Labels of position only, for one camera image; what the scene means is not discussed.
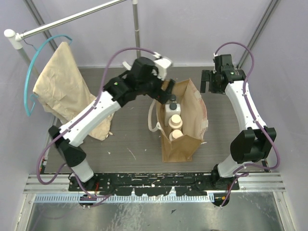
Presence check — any white bottle with dark cap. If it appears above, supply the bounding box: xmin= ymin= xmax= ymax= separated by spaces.
xmin=165 ymin=102 xmax=181 ymax=127

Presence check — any brown canvas tote bag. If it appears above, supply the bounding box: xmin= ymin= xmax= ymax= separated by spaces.
xmin=148 ymin=79 xmax=208 ymax=163

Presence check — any beige bottle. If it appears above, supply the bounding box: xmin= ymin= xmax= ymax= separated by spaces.
xmin=168 ymin=115 xmax=183 ymax=130
xmin=169 ymin=129 xmax=183 ymax=141

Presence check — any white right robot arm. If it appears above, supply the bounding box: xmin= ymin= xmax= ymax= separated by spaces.
xmin=200 ymin=54 xmax=277 ymax=190

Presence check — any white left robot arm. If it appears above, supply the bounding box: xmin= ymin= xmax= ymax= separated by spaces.
xmin=49 ymin=57 xmax=175 ymax=191

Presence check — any beige cloth garment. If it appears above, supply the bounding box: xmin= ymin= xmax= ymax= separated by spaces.
xmin=32 ymin=41 xmax=115 ymax=141

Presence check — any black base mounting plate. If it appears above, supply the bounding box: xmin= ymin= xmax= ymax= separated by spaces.
xmin=82 ymin=172 xmax=233 ymax=196

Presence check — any teal clothes hanger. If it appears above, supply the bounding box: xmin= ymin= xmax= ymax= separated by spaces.
xmin=25 ymin=35 xmax=73 ymax=117

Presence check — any metal clothes rack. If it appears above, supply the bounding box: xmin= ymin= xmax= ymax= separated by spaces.
xmin=0 ymin=0 xmax=140 ymax=67

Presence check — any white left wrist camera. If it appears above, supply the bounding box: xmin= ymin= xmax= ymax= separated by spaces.
xmin=153 ymin=52 xmax=172 ymax=81

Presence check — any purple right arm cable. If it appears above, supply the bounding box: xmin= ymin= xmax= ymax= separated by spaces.
xmin=215 ymin=42 xmax=282 ymax=207

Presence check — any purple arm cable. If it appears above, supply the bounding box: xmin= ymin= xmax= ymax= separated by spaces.
xmin=35 ymin=47 xmax=159 ymax=208
xmin=215 ymin=42 xmax=282 ymax=207

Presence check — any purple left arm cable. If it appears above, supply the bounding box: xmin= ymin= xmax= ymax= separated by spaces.
xmin=35 ymin=47 xmax=159 ymax=208

